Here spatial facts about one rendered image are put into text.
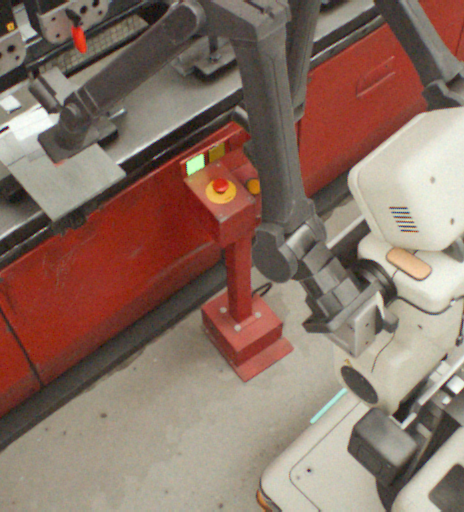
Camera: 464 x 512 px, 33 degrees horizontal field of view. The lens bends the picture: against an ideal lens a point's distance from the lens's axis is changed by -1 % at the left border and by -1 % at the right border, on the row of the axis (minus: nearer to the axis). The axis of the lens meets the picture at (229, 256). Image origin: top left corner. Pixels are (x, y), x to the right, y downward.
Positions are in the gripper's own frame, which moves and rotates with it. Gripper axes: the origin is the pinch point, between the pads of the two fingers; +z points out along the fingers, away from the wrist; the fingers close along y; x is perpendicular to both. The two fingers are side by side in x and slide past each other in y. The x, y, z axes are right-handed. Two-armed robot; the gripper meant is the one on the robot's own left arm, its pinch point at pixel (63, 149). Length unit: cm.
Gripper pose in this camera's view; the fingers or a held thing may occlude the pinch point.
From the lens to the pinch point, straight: 160.1
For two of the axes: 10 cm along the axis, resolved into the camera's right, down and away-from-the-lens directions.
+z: -3.2, 1.5, 9.4
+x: 5.7, 8.2, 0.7
